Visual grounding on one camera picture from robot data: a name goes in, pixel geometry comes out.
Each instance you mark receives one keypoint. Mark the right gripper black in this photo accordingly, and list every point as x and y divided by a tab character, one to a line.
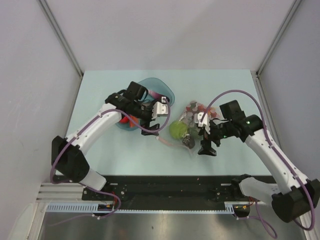
207	148

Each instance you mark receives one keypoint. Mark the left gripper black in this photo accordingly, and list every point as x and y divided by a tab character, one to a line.
145	123

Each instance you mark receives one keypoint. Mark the green cabbage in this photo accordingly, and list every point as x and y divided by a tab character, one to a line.
178	130

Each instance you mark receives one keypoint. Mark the clear zip top bag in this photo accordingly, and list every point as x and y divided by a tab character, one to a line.
187	118

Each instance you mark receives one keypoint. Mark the red cherry tomato bunch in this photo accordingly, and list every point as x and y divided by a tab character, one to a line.
196	107

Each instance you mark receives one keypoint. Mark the green striped melon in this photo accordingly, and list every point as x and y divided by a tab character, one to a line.
193	130

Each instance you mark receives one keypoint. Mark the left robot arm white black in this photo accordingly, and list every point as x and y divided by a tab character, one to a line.
68	153

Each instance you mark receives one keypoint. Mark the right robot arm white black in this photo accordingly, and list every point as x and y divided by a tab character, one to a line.
292	195

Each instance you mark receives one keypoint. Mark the purple eggplant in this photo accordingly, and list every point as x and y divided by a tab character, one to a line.
155	95

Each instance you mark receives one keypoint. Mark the red apple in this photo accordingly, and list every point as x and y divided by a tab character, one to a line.
124	120

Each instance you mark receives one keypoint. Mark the teal plastic tray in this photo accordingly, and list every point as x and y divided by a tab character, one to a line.
151	84

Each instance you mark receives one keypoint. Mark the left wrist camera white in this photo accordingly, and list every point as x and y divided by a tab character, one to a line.
160	108

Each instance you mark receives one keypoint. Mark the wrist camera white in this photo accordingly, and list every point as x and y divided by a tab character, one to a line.
202	120
160	108

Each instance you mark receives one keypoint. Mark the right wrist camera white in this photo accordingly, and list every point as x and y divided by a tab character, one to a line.
202	120

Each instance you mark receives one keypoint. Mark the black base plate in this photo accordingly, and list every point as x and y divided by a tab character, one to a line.
150	203

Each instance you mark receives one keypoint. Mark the right aluminium frame post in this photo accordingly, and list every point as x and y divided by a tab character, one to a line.
279	34

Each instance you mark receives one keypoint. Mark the aluminium frame post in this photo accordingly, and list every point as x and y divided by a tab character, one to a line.
279	34
48	13

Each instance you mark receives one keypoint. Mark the light blue cable duct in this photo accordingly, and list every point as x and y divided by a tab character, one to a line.
227	208

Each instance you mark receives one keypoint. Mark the aluminium rail front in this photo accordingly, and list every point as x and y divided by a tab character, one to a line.
60	192

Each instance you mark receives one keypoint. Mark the left aluminium frame post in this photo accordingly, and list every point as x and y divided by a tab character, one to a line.
48	13

